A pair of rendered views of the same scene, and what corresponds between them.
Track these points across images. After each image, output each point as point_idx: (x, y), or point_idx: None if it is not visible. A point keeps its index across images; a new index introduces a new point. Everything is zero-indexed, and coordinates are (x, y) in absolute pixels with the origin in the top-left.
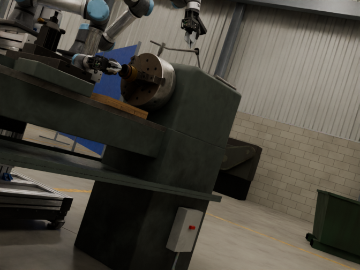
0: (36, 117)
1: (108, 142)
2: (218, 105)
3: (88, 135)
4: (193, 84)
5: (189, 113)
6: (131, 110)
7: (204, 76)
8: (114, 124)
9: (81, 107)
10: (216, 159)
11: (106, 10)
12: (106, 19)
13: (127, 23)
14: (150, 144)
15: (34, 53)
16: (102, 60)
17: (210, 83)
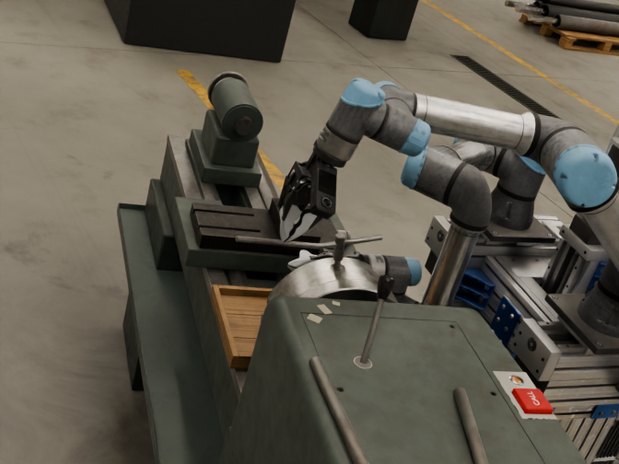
0: (187, 274)
1: (208, 372)
2: (289, 459)
3: (201, 339)
4: (260, 337)
5: (248, 413)
6: (222, 331)
7: (276, 334)
8: (216, 343)
9: (204, 286)
10: None
11: (403, 166)
12: (426, 189)
13: (594, 232)
14: None
15: (269, 211)
16: (320, 252)
17: (284, 366)
